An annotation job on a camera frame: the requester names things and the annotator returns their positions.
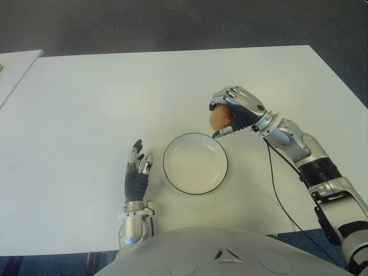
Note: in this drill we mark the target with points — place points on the red yellow apple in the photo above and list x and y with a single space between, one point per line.
220 118

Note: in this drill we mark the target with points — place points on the grey robot torso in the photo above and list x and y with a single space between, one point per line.
224 253

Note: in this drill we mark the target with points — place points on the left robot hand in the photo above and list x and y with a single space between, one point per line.
135 184

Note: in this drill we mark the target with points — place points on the white side table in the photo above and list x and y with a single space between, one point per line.
14 74

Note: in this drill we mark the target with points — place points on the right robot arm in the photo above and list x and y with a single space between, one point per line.
302 143

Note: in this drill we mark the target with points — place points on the white plate with black rim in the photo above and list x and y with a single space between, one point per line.
195 164

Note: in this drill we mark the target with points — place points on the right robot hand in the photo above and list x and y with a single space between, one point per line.
247 100

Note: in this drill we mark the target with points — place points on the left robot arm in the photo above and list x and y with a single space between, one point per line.
133 224

